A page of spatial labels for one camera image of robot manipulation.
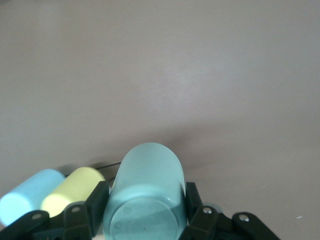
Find yellow cup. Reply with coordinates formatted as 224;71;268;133
39;166;107;218

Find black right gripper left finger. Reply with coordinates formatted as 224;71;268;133
0;180;111;240

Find light blue cup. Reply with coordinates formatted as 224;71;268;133
0;168;67;227

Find pale green cup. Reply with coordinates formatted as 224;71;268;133
102;142;188;240

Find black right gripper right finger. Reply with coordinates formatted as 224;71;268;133
179;181;279;240

